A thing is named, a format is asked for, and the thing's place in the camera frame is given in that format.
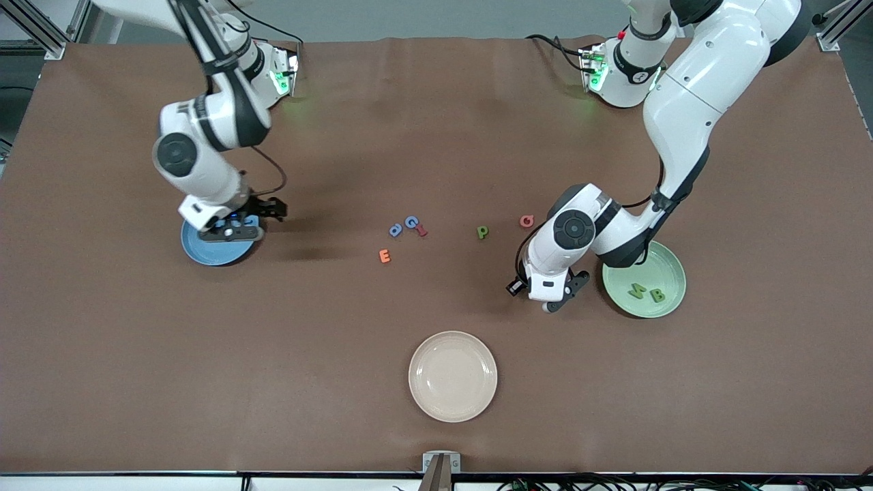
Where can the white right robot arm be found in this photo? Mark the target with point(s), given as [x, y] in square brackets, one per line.
[211, 181]

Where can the brown table cloth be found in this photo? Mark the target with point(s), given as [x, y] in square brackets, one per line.
[136, 375]

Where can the green letter N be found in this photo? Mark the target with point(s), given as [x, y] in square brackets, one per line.
[638, 291]

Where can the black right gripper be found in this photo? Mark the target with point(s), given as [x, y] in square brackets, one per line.
[257, 205]

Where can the beige plate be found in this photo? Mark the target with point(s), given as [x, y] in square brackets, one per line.
[453, 376]

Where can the green plate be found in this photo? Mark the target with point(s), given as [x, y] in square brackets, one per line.
[665, 269]

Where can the aluminium frame profile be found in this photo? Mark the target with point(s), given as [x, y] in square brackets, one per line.
[829, 42]
[41, 37]

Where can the grey metal camera bracket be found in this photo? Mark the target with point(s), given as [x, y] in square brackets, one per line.
[441, 470]

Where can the blue plate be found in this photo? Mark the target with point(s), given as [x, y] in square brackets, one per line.
[218, 254]

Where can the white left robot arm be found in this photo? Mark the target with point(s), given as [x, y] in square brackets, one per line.
[709, 75]

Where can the pink letter Q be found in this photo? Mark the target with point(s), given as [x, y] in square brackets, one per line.
[526, 226]

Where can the green letter B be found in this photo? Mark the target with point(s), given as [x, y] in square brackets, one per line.
[654, 295]

